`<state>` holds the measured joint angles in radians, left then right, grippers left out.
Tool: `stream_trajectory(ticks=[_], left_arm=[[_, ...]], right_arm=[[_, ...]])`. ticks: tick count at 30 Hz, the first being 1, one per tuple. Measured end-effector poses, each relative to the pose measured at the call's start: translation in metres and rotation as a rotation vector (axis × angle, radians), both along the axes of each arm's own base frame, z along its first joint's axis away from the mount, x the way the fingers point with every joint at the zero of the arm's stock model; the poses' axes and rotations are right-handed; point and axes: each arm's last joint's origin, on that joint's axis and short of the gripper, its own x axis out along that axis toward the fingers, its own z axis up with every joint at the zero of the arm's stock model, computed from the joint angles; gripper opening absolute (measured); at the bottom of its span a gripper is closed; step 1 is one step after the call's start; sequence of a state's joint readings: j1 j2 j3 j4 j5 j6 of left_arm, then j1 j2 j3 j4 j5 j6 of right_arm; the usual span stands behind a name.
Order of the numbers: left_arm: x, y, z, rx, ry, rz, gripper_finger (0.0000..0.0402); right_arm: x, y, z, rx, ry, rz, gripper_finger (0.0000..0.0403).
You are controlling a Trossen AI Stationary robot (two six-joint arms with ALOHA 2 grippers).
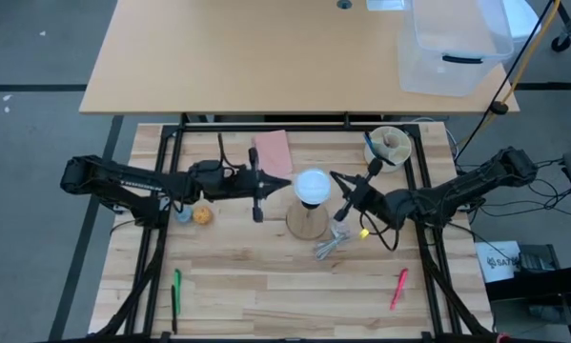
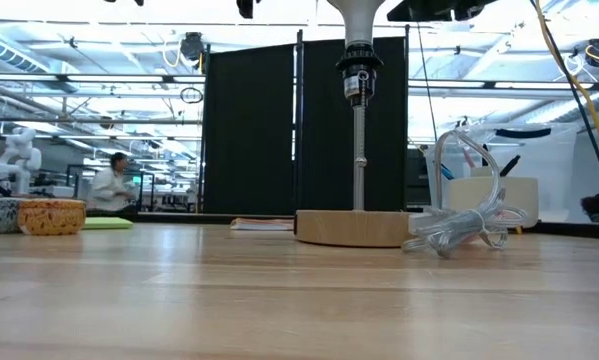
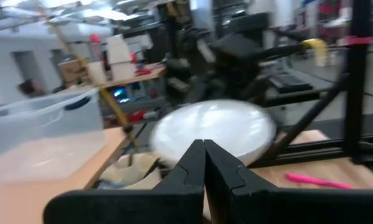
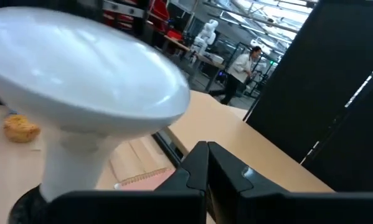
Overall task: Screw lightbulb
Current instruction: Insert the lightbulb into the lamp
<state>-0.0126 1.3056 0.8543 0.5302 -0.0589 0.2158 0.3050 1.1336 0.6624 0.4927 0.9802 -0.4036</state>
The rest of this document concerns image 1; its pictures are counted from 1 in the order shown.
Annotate black equipment cart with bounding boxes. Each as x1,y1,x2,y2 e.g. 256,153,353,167
483,242,571,330

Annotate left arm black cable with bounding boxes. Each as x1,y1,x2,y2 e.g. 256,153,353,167
216,132,248,172

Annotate light wood desk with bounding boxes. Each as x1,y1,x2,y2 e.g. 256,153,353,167
78,0,521,116

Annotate black caster stand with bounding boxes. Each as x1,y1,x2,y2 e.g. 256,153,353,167
550,0,571,53

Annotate white printed box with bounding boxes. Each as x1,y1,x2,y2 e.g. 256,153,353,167
474,240,523,284

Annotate white round pen holder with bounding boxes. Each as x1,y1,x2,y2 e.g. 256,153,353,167
362,125,414,174

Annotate slim black pen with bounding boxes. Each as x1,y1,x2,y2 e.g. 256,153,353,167
368,142,398,168

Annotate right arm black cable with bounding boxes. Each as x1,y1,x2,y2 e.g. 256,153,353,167
357,209,401,252

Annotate white round object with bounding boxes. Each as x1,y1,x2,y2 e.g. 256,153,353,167
501,0,542,54

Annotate blue pen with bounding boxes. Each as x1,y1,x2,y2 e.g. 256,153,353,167
362,131,377,158

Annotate white desk label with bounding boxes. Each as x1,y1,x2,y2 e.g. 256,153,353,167
365,0,406,12

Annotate green marker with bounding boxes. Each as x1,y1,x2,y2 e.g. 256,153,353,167
173,268,183,316

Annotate clear plastic storage bin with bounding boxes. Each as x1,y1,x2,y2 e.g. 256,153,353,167
397,0,516,98

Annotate black loose cables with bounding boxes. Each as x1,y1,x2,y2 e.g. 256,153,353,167
475,156,571,223

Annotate white globe lightbulb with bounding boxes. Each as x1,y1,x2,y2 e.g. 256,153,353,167
293,168,333,206

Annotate yellow strap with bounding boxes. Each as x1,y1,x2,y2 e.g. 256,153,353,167
458,0,563,148

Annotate pink spiral notebook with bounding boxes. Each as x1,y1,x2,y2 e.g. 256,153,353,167
252,129,295,180

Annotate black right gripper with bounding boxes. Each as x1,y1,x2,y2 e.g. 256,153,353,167
330,157,401,224

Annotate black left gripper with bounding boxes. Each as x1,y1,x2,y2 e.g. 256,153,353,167
187,146,294,224

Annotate clear lamp cord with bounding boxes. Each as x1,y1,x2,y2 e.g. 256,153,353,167
313,217,354,262

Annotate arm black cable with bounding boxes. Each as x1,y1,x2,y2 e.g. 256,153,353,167
216,132,248,172
357,209,401,252

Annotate red marker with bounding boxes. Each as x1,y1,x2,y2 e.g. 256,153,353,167
389,267,410,313

